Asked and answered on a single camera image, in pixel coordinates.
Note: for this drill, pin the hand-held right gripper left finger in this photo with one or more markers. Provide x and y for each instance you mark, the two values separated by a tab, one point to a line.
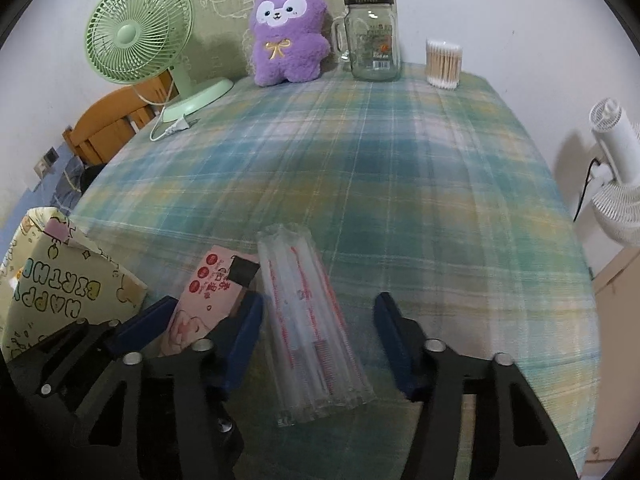
240	345

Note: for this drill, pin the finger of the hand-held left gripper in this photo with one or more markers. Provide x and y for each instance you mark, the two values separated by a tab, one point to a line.
140	325

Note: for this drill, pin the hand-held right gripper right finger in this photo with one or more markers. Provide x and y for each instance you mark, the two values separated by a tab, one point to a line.
395	350

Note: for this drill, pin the pink packet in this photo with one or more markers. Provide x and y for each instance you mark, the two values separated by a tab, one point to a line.
210	285

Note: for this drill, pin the clear straw packet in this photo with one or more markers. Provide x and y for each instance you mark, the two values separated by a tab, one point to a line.
305	310

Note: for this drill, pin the yellow printed gift box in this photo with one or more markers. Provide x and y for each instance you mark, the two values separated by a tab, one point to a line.
50	285

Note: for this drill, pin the small black patch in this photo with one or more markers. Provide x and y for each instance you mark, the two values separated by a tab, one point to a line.
245	270

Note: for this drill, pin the blue plaid bedding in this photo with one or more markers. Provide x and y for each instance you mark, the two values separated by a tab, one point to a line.
67	190

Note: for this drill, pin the plaid tablecloth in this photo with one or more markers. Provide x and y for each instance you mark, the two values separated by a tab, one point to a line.
375	185

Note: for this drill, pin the wooden chair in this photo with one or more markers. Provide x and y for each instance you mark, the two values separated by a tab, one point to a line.
100	125

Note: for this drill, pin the beige door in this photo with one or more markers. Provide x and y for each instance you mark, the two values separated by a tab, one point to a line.
620	310

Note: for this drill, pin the cotton swab container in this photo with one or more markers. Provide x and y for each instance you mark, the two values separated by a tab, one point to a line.
442	65

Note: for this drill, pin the purple plush bunny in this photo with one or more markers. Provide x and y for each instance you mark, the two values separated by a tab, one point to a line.
290	60

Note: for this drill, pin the green desk fan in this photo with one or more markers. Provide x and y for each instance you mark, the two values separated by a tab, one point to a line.
135	30

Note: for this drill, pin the glass jar with black lid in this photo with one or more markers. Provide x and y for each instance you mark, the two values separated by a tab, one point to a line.
372	50

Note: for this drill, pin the white fan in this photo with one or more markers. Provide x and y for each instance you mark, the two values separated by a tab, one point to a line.
617	140

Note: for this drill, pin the wall socket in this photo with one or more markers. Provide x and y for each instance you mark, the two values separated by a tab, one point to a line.
47	162

